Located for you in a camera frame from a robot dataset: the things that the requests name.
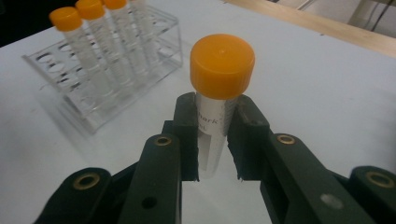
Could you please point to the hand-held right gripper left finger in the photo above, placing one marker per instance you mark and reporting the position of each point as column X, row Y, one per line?
column 188, row 137

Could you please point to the clear acrylic tube rack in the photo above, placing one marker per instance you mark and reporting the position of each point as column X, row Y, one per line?
column 93, row 119

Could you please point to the wooden table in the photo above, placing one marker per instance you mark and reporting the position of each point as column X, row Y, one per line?
column 327, row 28

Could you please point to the orange-capped clear tube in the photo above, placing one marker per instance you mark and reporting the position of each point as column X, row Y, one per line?
column 67, row 19
column 91, row 9
column 115, row 3
column 221, row 68

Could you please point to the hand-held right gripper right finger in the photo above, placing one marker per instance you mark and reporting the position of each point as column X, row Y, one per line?
column 249, row 140

